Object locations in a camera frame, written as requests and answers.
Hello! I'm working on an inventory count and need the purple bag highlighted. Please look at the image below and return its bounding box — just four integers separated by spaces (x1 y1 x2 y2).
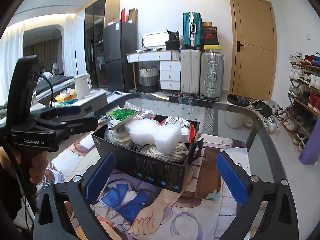
299 118 320 165

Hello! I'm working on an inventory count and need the white drawer desk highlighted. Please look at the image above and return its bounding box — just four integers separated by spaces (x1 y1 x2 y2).
127 50 181 91

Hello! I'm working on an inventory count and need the black bag on desk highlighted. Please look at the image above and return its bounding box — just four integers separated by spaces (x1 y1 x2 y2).
165 30 180 50

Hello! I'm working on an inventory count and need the white electric kettle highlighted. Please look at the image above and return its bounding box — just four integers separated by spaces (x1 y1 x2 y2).
74 73 92 99

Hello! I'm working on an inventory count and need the black refrigerator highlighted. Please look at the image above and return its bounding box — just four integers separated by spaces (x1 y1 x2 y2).
103 22 138 92

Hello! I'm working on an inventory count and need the stack of shoe boxes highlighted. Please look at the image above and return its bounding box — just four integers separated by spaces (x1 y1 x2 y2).
202 22 221 53

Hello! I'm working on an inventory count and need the woven laundry basket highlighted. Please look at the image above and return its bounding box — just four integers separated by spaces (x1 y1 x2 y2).
139 65 159 93

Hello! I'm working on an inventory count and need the green medicine packet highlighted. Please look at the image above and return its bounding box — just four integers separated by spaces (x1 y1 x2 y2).
98 108 138 129

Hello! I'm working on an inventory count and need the black trash bin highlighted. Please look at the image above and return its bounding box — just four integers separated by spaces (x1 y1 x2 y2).
227 94 250 107

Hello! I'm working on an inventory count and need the white foam wrap piece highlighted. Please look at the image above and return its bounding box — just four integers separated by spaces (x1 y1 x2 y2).
124 119 181 154

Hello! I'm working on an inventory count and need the oval mirror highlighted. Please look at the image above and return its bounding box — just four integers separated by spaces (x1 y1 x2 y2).
141 32 169 50

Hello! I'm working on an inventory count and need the wooden door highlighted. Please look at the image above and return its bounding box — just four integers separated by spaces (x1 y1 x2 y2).
229 0 277 100

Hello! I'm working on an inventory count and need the white suitcase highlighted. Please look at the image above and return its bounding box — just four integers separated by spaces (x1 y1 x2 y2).
181 49 201 95

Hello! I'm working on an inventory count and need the bagged beige braided rope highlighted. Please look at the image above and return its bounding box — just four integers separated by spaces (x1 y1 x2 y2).
139 142 190 163

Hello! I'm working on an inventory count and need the anime print desk mat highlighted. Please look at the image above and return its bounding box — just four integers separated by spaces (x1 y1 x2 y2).
15 129 253 240

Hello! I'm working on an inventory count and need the black cardboard box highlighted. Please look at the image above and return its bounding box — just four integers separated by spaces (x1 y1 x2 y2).
92 126 203 193

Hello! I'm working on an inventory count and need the person's left hand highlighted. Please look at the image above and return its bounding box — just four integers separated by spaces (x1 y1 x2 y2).
1 147 48 184

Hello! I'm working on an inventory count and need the white red tissue packet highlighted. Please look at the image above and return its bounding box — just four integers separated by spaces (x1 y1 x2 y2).
160 116 196 143

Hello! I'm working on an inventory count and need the dark glass cabinet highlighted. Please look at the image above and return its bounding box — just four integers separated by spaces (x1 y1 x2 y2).
84 0 120 88

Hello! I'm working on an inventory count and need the wooden shoe rack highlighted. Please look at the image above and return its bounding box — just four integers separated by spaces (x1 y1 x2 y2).
284 52 319 152

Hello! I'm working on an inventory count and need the white bagged strap roll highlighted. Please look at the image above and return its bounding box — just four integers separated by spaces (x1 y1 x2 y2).
104 114 141 149

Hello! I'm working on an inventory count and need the silver suitcase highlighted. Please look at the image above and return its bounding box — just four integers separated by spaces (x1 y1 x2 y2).
200 52 225 101

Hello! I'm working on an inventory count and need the teal suitcase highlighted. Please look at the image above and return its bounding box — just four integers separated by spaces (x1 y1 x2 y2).
183 12 202 50

